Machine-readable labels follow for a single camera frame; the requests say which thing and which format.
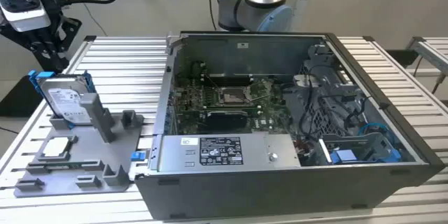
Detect hard disk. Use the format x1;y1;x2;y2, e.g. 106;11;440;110
27;70;98;125

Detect grey disk bay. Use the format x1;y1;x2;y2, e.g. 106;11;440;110
316;132;402;165

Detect black stand with base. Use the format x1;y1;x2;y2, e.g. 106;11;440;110
0;76;47;118

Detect grey parts rack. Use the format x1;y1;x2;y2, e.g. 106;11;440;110
14;94;147;198

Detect silver CPU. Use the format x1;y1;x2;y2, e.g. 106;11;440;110
44;137;74;156

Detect green RAM stick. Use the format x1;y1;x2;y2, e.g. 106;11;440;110
30;161;102;169

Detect metal locking lever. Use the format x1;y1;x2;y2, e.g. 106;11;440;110
206;74;222;90

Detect black RAM slots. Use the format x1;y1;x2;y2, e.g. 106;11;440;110
204;73;255;87

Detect CPU socket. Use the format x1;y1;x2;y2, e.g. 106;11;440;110
219;86;251;105

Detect black expansion slot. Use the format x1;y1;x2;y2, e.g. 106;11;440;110
206;105;262;110

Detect metal socket cover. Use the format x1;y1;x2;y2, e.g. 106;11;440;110
247;80;272;97

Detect green motherboard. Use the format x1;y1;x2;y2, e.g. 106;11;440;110
171;74;294;135

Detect silver power supply unit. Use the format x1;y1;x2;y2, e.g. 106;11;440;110
156;133;302;171

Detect black open PC case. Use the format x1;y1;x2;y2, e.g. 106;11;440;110
135;30;446;221

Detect grey metal drive cage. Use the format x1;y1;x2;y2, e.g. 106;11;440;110
283;58;386;141

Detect blue carrier in bay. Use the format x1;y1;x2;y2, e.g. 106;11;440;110
331;150;359;163

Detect black box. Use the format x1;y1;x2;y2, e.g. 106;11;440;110
386;49;419;69

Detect metal slat side table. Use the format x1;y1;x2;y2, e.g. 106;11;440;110
406;36;448;78

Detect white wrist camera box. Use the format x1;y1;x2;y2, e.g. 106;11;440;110
0;0;51;32

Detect thin black wall wire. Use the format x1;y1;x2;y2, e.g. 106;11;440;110
59;0;108;36

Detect white wall conduit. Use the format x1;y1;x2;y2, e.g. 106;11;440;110
292;0;315;32

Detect long black wire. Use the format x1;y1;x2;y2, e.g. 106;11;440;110
299;63;338;141

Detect red wire bundle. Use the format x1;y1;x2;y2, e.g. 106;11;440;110
294;140;315;158

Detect short black wire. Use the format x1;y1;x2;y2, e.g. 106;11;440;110
344;94;376;131

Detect blue wire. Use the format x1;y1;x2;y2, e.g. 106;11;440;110
359;121;396;156

